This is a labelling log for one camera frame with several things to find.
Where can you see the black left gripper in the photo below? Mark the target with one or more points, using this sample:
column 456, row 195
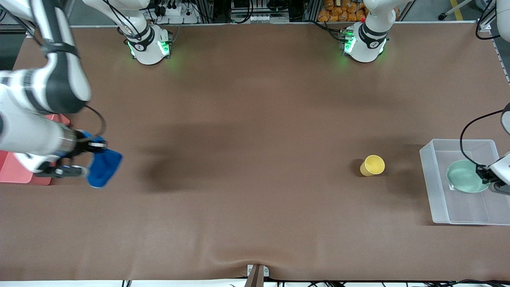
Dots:
column 485, row 173

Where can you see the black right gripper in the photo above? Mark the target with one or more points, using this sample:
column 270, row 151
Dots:
column 82, row 146

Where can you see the light green bowl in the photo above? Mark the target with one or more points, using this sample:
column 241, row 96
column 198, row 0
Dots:
column 464, row 176

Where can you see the blue cloth with grey edge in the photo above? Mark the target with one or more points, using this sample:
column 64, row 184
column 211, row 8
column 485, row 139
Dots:
column 104, row 169

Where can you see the yellow cup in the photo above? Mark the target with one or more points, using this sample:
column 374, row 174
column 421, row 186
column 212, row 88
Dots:
column 372, row 166

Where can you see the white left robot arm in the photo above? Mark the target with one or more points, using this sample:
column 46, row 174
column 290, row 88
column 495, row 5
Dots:
column 366, row 42

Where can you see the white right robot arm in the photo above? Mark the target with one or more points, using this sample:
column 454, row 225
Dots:
column 44, row 91

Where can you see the clear plastic bin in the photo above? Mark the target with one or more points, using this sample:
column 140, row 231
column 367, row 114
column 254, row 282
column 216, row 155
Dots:
column 462, row 211

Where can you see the pink plastic bin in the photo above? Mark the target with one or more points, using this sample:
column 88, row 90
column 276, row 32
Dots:
column 20, row 173

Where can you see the white power strip with plugs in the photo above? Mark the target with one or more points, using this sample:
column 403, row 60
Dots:
column 175, row 14

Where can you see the brown table mat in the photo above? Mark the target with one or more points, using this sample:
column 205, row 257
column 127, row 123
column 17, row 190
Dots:
column 255, row 119

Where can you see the white socket block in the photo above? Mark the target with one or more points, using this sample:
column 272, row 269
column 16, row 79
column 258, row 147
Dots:
column 261, row 18

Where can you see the orange snack packets pile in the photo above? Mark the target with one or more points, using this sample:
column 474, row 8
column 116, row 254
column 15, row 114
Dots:
column 342, row 12

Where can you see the aluminium frame profile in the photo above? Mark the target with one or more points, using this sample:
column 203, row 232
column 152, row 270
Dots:
column 486, row 24
column 28, row 34

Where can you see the metal clamp bracket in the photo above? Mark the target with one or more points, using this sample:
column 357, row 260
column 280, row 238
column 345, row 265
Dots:
column 257, row 270

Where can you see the brown camera mount post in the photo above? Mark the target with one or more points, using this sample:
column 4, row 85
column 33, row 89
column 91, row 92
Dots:
column 255, row 279

